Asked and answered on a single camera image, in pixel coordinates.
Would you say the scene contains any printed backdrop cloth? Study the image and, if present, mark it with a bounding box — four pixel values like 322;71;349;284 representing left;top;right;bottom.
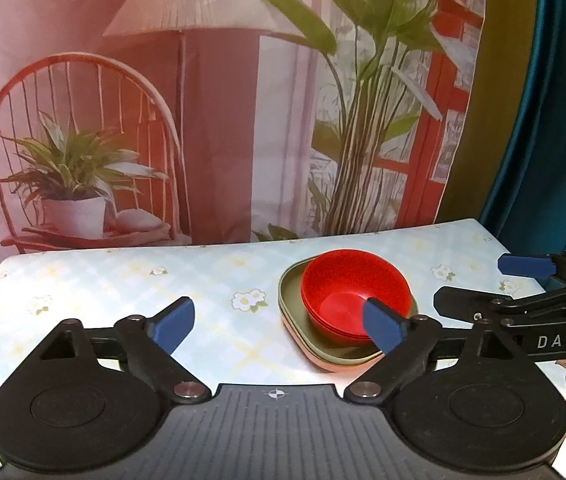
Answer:
0;0;486;302

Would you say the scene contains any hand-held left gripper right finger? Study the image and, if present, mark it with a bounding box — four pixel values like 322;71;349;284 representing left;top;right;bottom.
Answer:
344;297;528;404

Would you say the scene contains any pink plate underneath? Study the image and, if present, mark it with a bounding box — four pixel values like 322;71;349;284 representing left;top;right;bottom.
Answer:
305;347;385;374

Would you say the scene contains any green rounded plate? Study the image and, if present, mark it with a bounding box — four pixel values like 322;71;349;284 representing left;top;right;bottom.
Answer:
278;305;386;365

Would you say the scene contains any green leaf-shaped plate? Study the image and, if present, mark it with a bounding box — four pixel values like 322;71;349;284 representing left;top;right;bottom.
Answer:
278;256;420;353

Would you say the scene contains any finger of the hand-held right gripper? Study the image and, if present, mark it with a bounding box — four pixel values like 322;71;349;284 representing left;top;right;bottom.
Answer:
433;282;566;324
497;251;566;286

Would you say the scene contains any red bowl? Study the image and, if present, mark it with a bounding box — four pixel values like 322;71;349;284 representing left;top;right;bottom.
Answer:
300;249;412;337
306;310;375;347

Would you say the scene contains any teal curtain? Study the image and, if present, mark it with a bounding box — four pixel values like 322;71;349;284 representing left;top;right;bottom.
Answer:
478;0;566;272

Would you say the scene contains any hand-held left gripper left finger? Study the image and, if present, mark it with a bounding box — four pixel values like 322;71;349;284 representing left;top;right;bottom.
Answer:
28;296;212;404

